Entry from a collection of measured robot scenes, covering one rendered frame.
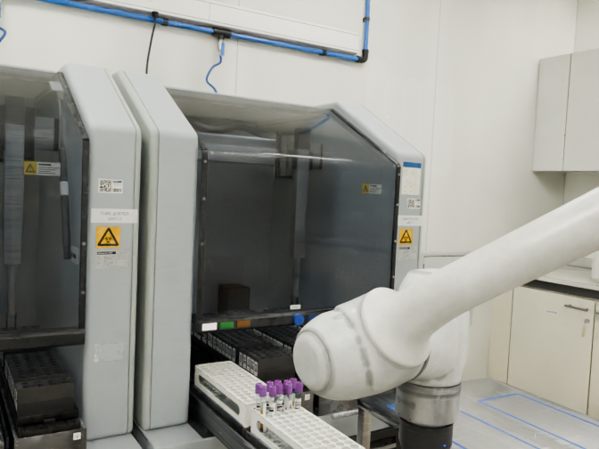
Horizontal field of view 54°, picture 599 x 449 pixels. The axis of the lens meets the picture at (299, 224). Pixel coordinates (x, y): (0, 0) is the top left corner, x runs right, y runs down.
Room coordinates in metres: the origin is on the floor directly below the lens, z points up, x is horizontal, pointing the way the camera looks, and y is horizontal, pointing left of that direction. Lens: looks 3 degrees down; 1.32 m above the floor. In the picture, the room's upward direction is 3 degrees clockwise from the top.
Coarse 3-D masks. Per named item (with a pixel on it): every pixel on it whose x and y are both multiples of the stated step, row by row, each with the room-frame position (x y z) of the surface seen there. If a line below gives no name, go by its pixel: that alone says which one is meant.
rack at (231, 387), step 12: (204, 372) 1.39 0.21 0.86; (216, 372) 1.41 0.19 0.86; (228, 372) 1.41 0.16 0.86; (240, 372) 1.41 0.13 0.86; (204, 384) 1.46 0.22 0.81; (216, 384) 1.33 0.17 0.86; (228, 384) 1.32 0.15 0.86; (240, 384) 1.32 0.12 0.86; (252, 384) 1.34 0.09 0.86; (264, 384) 1.33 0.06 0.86; (216, 396) 1.38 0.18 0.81; (228, 396) 1.27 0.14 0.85; (240, 396) 1.24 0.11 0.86; (252, 396) 1.25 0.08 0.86; (228, 408) 1.27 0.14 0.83; (240, 408) 1.22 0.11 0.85; (240, 420) 1.22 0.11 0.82
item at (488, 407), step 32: (480, 384) 1.54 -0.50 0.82; (384, 416) 1.30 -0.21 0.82; (480, 416) 1.31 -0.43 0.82; (512, 416) 1.32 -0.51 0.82; (544, 416) 1.33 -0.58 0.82; (576, 416) 1.34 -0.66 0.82; (480, 448) 1.14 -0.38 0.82; (512, 448) 1.15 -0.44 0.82; (544, 448) 1.15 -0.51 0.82; (576, 448) 1.16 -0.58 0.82
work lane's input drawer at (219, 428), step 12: (192, 384) 1.45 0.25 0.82; (192, 396) 1.41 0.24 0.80; (204, 396) 1.37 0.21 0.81; (192, 408) 1.41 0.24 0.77; (204, 408) 1.34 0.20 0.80; (216, 408) 1.31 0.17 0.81; (204, 420) 1.34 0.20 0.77; (216, 420) 1.28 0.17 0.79; (228, 420) 1.25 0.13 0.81; (216, 432) 1.28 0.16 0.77; (228, 432) 1.22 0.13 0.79; (240, 432) 1.20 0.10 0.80; (228, 444) 1.22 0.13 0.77; (240, 444) 1.17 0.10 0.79; (252, 444) 1.15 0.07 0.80
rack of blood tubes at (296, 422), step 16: (256, 416) 1.16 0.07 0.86; (272, 416) 1.15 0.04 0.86; (288, 416) 1.15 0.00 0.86; (304, 416) 1.15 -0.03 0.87; (256, 432) 1.16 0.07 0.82; (272, 432) 1.15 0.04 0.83; (288, 432) 1.07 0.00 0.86; (304, 432) 1.08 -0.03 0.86; (320, 432) 1.08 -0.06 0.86; (336, 432) 1.08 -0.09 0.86; (272, 448) 1.10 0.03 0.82; (288, 448) 1.09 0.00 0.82; (304, 448) 1.00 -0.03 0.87; (320, 448) 1.02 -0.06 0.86; (336, 448) 1.01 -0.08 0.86; (352, 448) 1.01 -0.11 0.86
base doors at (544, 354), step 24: (528, 288) 3.36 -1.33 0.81; (504, 312) 3.49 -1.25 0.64; (528, 312) 3.35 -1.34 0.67; (576, 312) 3.09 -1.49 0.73; (504, 336) 3.48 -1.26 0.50; (528, 336) 3.34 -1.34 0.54; (552, 336) 3.20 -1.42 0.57; (576, 336) 3.08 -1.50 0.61; (504, 360) 3.47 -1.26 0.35; (528, 360) 3.33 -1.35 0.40; (552, 360) 3.20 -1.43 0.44; (576, 360) 3.07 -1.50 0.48; (528, 384) 3.32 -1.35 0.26; (552, 384) 3.19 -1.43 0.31; (576, 384) 3.06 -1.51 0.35; (576, 408) 3.06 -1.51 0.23
